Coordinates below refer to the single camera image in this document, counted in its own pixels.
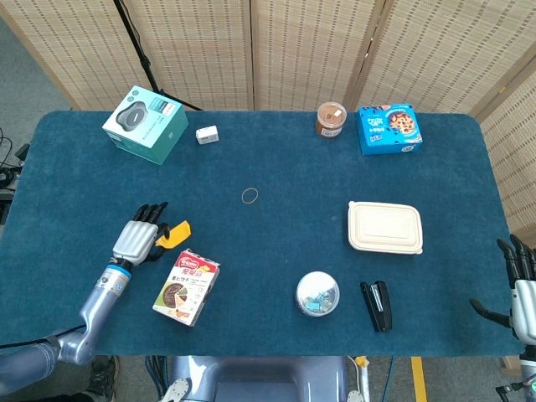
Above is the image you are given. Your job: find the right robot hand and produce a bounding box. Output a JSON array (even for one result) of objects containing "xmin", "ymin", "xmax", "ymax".
[{"xmin": 469, "ymin": 234, "xmax": 536, "ymax": 345}]

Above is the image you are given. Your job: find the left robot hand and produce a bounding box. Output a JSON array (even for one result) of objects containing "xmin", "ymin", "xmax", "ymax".
[{"xmin": 111, "ymin": 201, "xmax": 172, "ymax": 266}]

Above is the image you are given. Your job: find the yellow small object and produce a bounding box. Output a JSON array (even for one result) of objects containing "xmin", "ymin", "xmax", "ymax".
[{"xmin": 154, "ymin": 219, "xmax": 192, "ymax": 249}]

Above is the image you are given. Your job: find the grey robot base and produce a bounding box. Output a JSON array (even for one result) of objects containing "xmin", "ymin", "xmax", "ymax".
[{"xmin": 157, "ymin": 355, "xmax": 372, "ymax": 402}]

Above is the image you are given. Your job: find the red white biscuit box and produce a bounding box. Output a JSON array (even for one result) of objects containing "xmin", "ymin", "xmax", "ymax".
[{"xmin": 152, "ymin": 248, "xmax": 221, "ymax": 327}]

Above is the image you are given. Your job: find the teal appliance box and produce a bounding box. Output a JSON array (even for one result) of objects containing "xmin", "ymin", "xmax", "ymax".
[{"xmin": 101, "ymin": 85, "xmax": 189, "ymax": 167}]

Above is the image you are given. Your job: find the small white box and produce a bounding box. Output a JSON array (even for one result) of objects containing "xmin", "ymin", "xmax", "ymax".
[{"xmin": 195, "ymin": 125, "xmax": 220, "ymax": 146}]

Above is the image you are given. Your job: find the blue table cloth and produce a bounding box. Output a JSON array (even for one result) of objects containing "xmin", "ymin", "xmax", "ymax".
[{"xmin": 0, "ymin": 110, "xmax": 522, "ymax": 358}]

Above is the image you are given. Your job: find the black stapler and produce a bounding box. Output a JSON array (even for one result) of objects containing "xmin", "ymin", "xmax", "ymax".
[{"xmin": 359, "ymin": 281, "xmax": 394, "ymax": 333}]

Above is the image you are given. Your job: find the cream lidded food container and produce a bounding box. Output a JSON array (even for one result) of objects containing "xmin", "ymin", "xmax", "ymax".
[{"xmin": 347, "ymin": 200, "xmax": 425, "ymax": 255}]

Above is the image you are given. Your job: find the black tripod stand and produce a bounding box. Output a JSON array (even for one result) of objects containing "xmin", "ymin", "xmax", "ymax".
[{"xmin": 111, "ymin": 0, "xmax": 204, "ymax": 112}]

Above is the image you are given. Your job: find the clear tub of binder clips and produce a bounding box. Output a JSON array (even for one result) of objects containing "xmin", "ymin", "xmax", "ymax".
[{"xmin": 296, "ymin": 271, "xmax": 341, "ymax": 317}]

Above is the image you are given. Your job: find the blue cookie box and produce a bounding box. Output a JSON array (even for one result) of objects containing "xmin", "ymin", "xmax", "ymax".
[{"xmin": 356, "ymin": 103, "xmax": 424, "ymax": 157}]

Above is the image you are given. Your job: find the brown sauce jar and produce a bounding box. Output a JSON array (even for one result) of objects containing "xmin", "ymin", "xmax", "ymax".
[{"xmin": 314, "ymin": 101, "xmax": 348, "ymax": 139}]

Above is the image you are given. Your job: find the woven folding screen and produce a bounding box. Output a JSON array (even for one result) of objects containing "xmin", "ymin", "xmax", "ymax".
[{"xmin": 0, "ymin": 0, "xmax": 536, "ymax": 235}]

